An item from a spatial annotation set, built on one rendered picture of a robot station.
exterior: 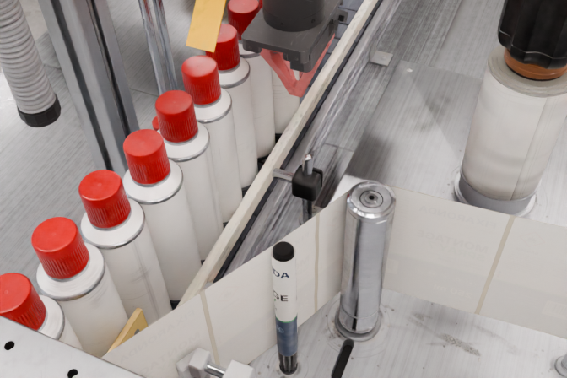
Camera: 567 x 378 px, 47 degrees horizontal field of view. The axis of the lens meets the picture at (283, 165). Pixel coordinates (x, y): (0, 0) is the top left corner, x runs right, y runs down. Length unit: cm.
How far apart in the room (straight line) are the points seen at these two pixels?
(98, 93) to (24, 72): 16
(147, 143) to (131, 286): 13
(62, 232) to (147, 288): 12
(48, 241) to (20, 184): 42
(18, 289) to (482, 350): 42
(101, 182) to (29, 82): 10
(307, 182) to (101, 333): 28
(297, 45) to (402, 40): 50
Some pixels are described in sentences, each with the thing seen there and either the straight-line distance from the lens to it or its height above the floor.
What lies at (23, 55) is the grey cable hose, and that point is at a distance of 55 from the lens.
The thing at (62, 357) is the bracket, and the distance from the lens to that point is 36.
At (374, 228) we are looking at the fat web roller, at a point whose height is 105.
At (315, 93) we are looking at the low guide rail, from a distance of 82.
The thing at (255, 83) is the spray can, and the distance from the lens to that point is 71.
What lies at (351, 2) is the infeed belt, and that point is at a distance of 105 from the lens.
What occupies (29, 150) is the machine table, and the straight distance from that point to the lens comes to 95.
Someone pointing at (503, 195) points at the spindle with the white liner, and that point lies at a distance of 72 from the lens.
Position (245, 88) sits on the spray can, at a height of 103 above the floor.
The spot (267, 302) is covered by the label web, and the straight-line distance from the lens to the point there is 53.
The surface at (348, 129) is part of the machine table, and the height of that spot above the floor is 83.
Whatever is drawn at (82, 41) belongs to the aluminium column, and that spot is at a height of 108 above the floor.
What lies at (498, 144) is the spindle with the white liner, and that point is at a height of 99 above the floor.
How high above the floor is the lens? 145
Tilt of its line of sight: 47 degrees down
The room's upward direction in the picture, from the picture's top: 2 degrees counter-clockwise
